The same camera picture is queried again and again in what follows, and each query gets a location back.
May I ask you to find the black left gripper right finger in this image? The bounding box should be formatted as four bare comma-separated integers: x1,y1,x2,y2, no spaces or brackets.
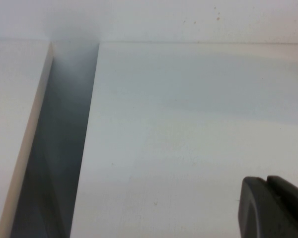
267,175,298,238

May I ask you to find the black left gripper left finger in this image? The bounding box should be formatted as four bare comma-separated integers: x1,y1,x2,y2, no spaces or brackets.
238,176,297,238

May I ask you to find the white side table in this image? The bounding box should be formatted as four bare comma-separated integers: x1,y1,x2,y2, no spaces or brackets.
0,39,54,238

